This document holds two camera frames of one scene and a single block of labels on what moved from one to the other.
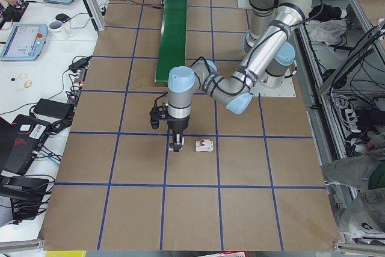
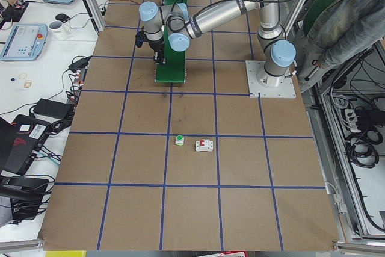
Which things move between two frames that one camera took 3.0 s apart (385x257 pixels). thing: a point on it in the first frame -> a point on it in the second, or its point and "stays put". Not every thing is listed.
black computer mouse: (62, 17) stays put
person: (364, 214) -> (346, 14)
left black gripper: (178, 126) -> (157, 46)
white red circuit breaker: (204, 145) stays put
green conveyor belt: (171, 51) stays put
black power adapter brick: (53, 108) stays put
